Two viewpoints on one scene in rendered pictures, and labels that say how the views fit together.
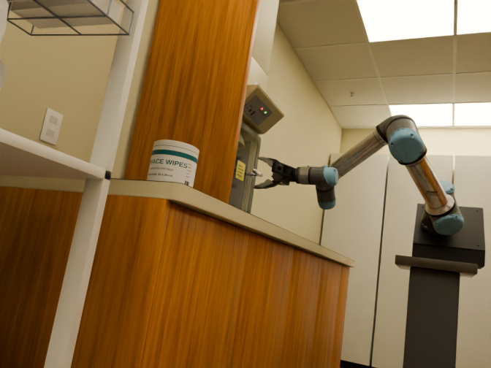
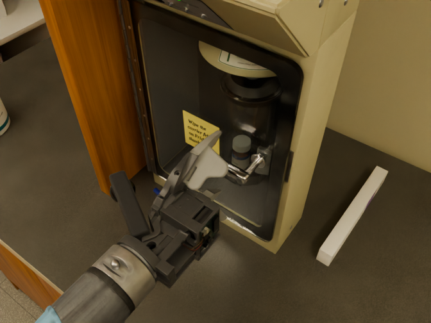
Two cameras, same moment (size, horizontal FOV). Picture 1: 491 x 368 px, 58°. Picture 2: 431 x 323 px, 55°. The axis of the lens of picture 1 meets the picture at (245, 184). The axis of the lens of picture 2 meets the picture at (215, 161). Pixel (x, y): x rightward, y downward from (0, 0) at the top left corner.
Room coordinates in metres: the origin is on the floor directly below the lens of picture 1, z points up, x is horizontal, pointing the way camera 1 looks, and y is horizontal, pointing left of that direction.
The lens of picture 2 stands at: (1.95, -0.46, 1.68)
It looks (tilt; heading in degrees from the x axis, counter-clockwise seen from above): 48 degrees down; 100
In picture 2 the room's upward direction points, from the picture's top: straight up
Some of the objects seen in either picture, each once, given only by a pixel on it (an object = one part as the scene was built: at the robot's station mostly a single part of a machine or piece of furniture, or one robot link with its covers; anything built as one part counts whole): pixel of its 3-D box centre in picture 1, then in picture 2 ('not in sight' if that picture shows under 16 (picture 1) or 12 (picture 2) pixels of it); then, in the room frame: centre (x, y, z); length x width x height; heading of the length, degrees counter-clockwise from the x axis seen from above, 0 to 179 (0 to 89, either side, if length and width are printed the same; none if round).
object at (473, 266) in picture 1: (435, 266); not in sight; (2.02, -0.91, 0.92); 0.32 x 0.32 x 0.04; 66
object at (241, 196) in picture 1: (240, 170); (205, 134); (1.85, 0.03, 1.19); 0.30 x 0.01 x 0.40; 153
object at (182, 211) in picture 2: (287, 175); (171, 232); (1.84, -0.17, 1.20); 0.12 x 0.09 x 0.08; 64
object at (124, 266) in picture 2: (305, 174); (125, 273); (1.80, -0.24, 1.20); 0.08 x 0.05 x 0.08; 154
